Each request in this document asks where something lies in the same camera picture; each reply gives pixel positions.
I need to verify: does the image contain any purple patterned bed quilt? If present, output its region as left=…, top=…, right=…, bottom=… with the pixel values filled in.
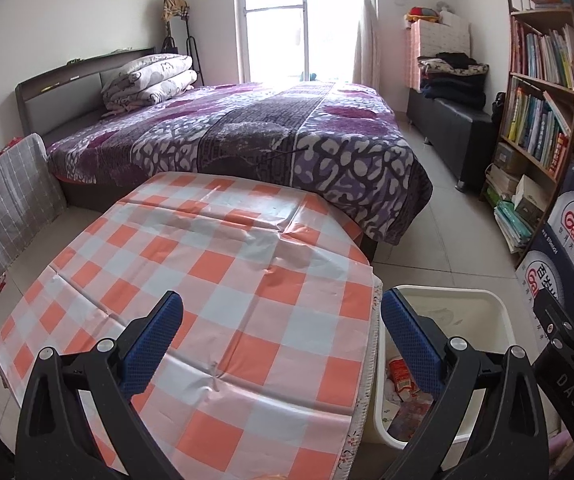
left=48, top=82, right=433, bottom=245

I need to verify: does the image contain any folded patterned duvet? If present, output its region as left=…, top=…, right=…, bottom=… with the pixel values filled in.
left=102, top=53, right=198, bottom=114

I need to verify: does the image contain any window with white frame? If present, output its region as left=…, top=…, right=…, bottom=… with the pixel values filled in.
left=235, top=0, right=363, bottom=84

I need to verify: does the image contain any black coat stand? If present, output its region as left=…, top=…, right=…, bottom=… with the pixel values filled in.
left=161, top=0, right=205, bottom=86

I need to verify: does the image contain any near Ganten water carton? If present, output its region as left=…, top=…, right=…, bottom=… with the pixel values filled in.
left=516, top=224, right=574, bottom=325

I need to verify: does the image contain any red snack wrapper in bin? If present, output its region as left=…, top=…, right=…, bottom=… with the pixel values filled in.
left=387, top=356, right=419, bottom=401

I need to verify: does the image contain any black storage bench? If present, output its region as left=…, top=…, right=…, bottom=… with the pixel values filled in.
left=406, top=89, right=497, bottom=194

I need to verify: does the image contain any grey checkered cloth cover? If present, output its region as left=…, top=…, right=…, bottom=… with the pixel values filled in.
left=0, top=133, right=67, bottom=274

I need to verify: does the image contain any wooden bookshelf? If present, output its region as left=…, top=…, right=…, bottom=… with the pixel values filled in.
left=482, top=0, right=574, bottom=262

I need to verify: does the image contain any orange white checkered tablecloth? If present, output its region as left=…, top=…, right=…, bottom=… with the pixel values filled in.
left=0, top=172, right=383, bottom=479

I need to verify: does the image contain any pink white drawer cabinet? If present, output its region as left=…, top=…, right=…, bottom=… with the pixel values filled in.
left=405, top=11, right=471, bottom=92

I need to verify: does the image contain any pile of dark clothes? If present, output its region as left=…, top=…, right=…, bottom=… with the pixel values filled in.
left=417, top=52, right=488, bottom=110

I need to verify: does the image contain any dark bed headboard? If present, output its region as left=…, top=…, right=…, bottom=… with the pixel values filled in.
left=15, top=48, right=155, bottom=136

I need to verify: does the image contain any white plastic trash bin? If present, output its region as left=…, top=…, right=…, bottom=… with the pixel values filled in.
left=373, top=284, right=515, bottom=451

